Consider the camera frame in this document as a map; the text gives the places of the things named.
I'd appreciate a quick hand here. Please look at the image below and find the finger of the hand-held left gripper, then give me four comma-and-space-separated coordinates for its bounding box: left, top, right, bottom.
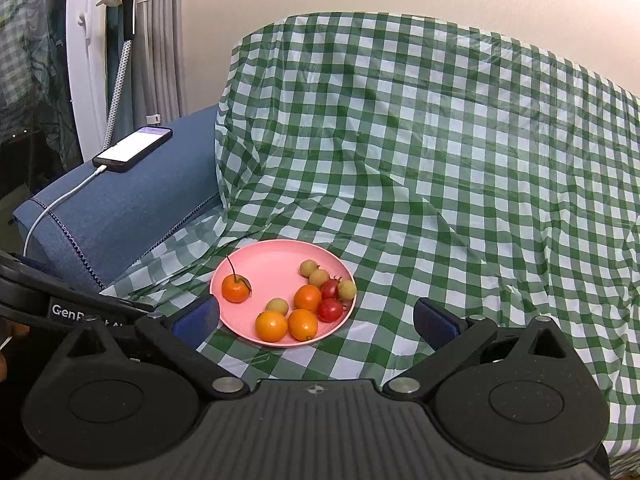
0, 251, 157, 314

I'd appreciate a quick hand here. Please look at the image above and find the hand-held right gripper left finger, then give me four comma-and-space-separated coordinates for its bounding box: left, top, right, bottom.
65, 294, 251, 402

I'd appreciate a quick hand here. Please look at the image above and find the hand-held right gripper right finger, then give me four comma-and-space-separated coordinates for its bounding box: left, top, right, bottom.
382, 297, 581, 403

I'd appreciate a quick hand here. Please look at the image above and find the small orange with stem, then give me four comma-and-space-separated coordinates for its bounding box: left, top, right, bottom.
221, 255, 253, 304

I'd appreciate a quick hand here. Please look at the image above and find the pink plate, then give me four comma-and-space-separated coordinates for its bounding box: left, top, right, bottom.
210, 239, 357, 348

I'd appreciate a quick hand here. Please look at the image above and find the blue sofa armrest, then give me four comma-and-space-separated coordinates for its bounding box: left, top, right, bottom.
12, 105, 223, 293

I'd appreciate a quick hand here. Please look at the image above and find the black smartphone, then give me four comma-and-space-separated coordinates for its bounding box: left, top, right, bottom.
92, 126, 174, 174

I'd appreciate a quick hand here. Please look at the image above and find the green white checkered tablecloth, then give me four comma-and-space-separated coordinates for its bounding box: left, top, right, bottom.
100, 10, 640, 461

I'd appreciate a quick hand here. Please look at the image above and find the white charging cable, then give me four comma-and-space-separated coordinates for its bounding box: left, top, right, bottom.
22, 164, 108, 258

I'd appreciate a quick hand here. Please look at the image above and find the black white braided hose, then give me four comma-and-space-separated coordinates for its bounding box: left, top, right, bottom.
105, 40, 134, 154

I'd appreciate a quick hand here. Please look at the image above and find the white arched frame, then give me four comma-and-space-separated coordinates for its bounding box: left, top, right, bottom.
65, 0, 109, 162

